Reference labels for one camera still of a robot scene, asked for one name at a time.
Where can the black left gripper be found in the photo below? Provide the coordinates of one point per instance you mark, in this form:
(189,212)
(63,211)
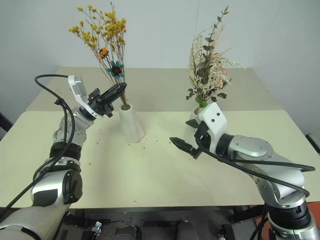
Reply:
(98,103)

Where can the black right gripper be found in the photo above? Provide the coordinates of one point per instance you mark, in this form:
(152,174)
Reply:
(203,136)

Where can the yellow dried flower bouquet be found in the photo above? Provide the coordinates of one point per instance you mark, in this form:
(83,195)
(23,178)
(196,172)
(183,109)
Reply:
(110,30)

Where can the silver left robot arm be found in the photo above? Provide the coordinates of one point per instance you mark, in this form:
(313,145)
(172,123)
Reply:
(45,185)

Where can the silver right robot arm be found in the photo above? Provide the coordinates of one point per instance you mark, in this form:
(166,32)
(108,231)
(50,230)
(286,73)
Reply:
(250,147)

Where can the white and green flower bouquet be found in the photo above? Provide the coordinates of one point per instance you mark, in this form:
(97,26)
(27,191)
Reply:
(208,70)

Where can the short white vase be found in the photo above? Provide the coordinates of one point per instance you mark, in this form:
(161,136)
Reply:
(191,132)

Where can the tall white vase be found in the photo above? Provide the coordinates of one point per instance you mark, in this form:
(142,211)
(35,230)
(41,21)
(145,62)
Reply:
(131,125)

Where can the dark chair part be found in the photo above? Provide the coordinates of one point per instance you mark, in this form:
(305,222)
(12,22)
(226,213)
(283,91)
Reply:
(5,125)

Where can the dark rounded shape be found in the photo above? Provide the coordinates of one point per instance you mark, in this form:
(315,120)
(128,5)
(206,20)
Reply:
(126,232)

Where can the small metal clamp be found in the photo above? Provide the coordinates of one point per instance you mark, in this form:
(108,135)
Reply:
(96,228)

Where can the red object on floor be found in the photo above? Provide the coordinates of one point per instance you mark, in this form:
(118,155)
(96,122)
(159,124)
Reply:
(314,212)

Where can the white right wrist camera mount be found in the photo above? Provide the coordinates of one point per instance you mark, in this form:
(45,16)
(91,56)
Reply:
(212,115)

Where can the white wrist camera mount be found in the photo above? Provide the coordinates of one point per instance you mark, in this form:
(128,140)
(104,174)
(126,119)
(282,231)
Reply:
(78,87)
(212,115)

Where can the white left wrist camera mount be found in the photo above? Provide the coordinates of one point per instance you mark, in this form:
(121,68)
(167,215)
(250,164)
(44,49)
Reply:
(78,87)

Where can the black table frame bar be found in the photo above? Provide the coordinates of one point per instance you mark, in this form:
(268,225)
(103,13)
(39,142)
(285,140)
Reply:
(247,212)

